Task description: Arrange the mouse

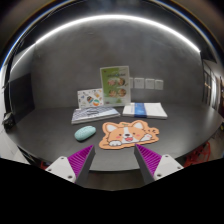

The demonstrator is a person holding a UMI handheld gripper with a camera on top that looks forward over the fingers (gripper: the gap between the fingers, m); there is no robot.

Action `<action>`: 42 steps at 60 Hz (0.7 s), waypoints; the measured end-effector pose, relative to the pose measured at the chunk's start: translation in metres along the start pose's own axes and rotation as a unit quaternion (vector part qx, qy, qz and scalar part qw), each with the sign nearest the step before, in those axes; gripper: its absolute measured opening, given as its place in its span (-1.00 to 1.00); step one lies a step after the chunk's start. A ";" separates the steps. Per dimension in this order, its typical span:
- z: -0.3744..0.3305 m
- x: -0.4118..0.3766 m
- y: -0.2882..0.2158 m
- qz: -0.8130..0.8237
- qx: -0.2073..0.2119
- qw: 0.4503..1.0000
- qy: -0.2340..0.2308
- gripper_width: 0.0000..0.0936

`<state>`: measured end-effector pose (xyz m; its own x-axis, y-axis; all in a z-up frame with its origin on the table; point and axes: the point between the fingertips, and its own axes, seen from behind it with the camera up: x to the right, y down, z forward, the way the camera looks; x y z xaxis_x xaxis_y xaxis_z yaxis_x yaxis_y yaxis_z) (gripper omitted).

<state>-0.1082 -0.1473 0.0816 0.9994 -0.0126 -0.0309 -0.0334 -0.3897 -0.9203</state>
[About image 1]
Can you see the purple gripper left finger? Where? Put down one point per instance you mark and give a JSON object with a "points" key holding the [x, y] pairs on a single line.
{"points": [[74, 168]]}

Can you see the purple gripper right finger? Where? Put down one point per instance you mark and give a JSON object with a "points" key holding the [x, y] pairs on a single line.
{"points": [[154, 166]]}

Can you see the teal computer mouse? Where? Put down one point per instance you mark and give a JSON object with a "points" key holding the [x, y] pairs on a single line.
{"points": [[84, 133]]}

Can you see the corgi dog mouse pad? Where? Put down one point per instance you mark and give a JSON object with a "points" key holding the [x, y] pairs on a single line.
{"points": [[126, 135]]}

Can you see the grey patterned book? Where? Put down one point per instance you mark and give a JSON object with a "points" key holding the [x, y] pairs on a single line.
{"points": [[93, 114]]}

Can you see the white book blue band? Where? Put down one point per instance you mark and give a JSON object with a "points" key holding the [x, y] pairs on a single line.
{"points": [[145, 110]]}

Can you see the white cartoon sticker card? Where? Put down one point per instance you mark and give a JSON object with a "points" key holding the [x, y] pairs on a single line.
{"points": [[90, 98]]}

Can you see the black monitor screen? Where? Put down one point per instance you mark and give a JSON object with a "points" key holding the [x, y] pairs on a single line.
{"points": [[21, 97]]}

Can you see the green white poster card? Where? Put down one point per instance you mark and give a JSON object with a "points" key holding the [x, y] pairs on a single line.
{"points": [[115, 85]]}

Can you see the curved ceiling light strip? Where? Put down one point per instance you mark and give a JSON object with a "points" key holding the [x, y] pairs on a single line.
{"points": [[110, 18]]}

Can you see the white wall switch plate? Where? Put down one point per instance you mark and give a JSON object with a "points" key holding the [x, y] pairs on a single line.
{"points": [[139, 83]]}

